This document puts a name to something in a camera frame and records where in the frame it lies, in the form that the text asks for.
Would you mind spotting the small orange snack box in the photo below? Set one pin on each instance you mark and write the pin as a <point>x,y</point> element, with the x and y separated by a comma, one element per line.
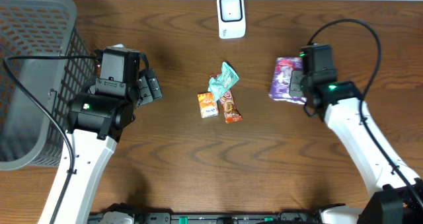
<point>207,104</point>

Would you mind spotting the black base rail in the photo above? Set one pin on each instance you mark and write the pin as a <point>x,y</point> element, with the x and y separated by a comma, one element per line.
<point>116,217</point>

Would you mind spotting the pink purple pad package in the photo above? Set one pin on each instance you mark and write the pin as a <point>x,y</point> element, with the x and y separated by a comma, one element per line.
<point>280,86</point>

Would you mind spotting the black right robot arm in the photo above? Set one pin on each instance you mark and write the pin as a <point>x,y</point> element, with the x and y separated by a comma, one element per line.
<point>395,190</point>

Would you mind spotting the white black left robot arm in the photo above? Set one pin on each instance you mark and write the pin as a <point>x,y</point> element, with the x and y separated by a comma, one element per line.
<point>95,121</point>

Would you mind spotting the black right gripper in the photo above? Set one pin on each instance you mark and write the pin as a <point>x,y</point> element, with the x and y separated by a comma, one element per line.
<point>295,79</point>

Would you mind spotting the orange chocolate bar wrapper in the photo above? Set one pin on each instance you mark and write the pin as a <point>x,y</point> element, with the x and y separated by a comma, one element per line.
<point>229,108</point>

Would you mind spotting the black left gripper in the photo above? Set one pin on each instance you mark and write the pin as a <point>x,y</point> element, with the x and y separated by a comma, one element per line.
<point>149,85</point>

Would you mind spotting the teal snack packet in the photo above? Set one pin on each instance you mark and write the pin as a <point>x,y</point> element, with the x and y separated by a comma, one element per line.
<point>219,85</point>

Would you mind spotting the grey plastic basket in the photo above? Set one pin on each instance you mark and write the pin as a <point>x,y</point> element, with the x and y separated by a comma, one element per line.
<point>42,39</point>

